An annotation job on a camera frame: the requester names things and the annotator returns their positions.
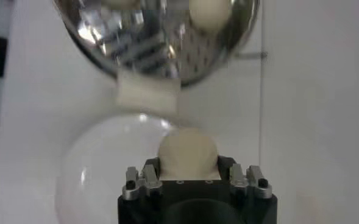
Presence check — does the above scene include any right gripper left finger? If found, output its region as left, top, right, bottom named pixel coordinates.
left=121, top=156, right=163, bottom=201

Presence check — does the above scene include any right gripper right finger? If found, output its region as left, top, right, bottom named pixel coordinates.
left=217, top=155, right=274, bottom=201

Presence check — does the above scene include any stainless steel steamer basket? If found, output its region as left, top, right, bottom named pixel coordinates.
left=52, top=0, right=261, bottom=116

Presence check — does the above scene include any round white plate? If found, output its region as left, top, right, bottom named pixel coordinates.
left=54, top=114, right=229, bottom=224

